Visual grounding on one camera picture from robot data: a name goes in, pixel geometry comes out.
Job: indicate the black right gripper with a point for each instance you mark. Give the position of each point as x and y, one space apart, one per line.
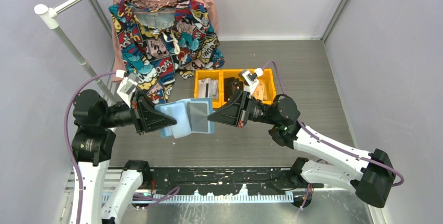
234 112

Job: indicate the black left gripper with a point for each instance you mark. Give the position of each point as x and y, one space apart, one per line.
146 115

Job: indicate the yellow three-compartment bin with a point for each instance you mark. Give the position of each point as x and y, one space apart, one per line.
221 84

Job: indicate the grey credit card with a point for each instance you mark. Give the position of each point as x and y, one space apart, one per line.
198 112

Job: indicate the white magnetic stripe card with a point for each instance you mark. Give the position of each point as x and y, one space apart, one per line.
208 88

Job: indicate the blue leather card holder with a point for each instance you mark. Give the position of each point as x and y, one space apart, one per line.
179 111

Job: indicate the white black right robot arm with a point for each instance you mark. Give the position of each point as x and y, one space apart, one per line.
368 174

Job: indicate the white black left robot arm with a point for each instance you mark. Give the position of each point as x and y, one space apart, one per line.
92 150

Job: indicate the black cards stack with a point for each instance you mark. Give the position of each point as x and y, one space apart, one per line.
231 85

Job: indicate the orange cards stack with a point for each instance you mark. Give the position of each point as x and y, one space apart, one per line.
260 92

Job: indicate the colourful comic print shorts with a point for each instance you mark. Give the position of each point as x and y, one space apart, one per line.
158 43

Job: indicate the white metal clothes rack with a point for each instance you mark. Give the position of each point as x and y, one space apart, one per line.
48 16

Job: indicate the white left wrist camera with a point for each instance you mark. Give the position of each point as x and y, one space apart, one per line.
127 86

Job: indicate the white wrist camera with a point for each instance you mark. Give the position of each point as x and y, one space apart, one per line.
127 86
250 79

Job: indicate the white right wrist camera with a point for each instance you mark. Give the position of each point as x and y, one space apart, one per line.
250 79

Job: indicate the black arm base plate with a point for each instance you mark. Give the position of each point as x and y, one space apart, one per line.
218 181

